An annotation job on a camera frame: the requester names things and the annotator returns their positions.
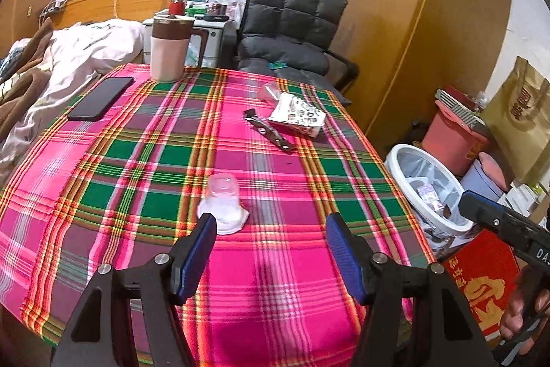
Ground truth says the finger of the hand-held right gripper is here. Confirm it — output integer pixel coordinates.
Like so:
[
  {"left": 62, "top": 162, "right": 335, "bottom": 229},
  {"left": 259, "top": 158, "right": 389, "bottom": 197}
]
[{"left": 458, "top": 191, "right": 516, "bottom": 251}]

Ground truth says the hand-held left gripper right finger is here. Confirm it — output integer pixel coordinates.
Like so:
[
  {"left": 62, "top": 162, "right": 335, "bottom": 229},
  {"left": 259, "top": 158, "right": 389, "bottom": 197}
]
[{"left": 325, "top": 213, "right": 495, "bottom": 367}]

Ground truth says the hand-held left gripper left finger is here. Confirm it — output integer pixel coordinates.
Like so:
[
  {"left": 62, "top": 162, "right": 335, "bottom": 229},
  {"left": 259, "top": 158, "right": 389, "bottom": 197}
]
[{"left": 51, "top": 213, "right": 218, "bottom": 367}]

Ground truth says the purple packet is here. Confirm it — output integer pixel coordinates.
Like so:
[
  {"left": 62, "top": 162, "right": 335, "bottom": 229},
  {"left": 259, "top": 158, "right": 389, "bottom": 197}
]
[{"left": 413, "top": 183, "right": 444, "bottom": 214}]

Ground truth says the white pleated paper liner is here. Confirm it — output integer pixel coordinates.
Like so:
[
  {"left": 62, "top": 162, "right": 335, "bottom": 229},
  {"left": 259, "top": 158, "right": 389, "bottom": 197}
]
[{"left": 197, "top": 195, "right": 250, "bottom": 234}]

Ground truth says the pink tinted plastic cup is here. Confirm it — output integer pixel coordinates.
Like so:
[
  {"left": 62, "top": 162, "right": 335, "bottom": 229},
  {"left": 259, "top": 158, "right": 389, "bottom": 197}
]
[{"left": 206, "top": 173, "right": 242, "bottom": 217}]

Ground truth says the white trash bin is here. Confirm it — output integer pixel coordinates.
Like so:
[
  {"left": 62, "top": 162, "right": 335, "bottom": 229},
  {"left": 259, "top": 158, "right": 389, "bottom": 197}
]
[{"left": 384, "top": 143, "right": 474, "bottom": 241}]

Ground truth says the person's right hand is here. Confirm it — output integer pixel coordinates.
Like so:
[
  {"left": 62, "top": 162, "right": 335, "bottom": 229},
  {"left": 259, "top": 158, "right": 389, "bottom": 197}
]
[{"left": 499, "top": 267, "right": 550, "bottom": 342}]

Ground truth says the lavender bin with pink lid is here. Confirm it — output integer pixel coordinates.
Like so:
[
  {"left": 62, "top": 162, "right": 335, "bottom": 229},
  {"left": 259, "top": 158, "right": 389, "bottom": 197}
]
[{"left": 460, "top": 152, "right": 512, "bottom": 202}]

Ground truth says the white cardboard box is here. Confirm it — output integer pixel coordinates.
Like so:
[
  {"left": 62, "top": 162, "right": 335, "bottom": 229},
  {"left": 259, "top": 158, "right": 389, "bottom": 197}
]
[{"left": 500, "top": 182, "right": 544, "bottom": 222}]

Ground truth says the clear plastic bin liner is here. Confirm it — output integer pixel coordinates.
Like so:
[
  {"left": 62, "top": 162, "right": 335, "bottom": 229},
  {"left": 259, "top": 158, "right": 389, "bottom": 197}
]
[{"left": 397, "top": 150, "right": 467, "bottom": 260}]

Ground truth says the red doormat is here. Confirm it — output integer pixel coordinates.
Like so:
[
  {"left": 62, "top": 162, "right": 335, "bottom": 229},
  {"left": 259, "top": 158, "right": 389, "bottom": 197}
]
[{"left": 442, "top": 228, "right": 521, "bottom": 347}]

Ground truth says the pink plastic bucket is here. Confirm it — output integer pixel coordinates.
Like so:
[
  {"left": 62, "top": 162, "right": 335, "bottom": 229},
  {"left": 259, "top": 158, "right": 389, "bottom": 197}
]
[{"left": 420, "top": 109, "right": 491, "bottom": 179}]

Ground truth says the pink green plaid tablecloth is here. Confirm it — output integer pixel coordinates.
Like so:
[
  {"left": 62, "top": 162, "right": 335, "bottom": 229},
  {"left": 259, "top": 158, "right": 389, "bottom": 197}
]
[{"left": 0, "top": 64, "right": 437, "bottom": 367}]

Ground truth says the gold paper bag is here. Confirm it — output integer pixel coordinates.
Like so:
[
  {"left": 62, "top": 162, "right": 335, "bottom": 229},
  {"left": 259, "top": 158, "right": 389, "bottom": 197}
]
[{"left": 480, "top": 56, "right": 550, "bottom": 185}]

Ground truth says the striped box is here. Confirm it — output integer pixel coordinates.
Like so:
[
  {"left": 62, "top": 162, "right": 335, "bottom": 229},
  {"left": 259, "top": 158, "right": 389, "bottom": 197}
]
[{"left": 435, "top": 87, "right": 488, "bottom": 125}]

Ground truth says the dark brown wrapper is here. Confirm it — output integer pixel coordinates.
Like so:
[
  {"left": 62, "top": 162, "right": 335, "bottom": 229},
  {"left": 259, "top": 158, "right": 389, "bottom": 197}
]
[{"left": 243, "top": 108, "right": 296, "bottom": 153}]

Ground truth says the white patterned packet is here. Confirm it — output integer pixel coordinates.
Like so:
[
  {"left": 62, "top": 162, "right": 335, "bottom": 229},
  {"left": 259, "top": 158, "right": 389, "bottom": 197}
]
[{"left": 267, "top": 93, "right": 326, "bottom": 139}]

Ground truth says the clear plastic cup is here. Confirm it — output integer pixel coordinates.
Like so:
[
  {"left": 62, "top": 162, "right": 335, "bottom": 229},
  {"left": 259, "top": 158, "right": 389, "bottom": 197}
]
[{"left": 258, "top": 82, "right": 294, "bottom": 106}]

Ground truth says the black armchair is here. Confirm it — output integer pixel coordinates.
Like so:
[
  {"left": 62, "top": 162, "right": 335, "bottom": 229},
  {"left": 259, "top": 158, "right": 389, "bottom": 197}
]
[{"left": 234, "top": 0, "right": 359, "bottom": 93}]

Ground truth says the black smartphone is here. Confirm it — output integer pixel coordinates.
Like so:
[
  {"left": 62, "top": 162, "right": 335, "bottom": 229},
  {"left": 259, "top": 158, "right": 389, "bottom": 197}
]
[{"left": 66, "top": 77, "right": 135, "bottom": 122}]

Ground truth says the wooden wardrobe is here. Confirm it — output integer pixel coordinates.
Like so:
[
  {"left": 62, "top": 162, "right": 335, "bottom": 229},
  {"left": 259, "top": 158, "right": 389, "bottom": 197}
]
[{"left": 341, "top": 0, "right": 514, "bottom": 144}]

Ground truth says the pink pitcher with brown lid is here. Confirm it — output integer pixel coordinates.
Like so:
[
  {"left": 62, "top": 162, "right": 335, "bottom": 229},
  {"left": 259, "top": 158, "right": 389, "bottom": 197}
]
[{"left": 150, "top": 14, "right": 209, "bottom": 83}]

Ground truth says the white nightstand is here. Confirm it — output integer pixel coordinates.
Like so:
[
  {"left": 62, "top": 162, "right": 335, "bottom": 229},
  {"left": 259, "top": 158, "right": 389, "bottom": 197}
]
[{"left": 189, "top": 17, "right": 236, "bottom": 69}]

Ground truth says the brown blanket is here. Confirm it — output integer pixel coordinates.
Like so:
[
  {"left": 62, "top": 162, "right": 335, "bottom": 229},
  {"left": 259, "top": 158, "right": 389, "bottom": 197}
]
[{"left": 0, "top": 18, "right": 54, "bottom": 144}]

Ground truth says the dark grey padded chair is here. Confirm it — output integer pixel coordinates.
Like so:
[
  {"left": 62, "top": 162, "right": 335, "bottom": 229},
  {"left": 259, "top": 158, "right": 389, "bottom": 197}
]
[{"left": 238, "top": 0, "right": 349, "bottom": 93}]

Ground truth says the wooden bed headboard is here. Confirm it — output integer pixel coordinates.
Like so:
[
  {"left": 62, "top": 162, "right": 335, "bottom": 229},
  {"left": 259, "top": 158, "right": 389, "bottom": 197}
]
[{"left": 47, "top": 0, "right": 180, "bottom": 30}]

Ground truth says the white power strip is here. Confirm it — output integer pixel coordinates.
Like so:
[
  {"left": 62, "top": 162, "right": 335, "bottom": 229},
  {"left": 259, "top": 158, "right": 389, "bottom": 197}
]
[{"left": 41, "top": 0, "right": 65, "bottom": 17}]

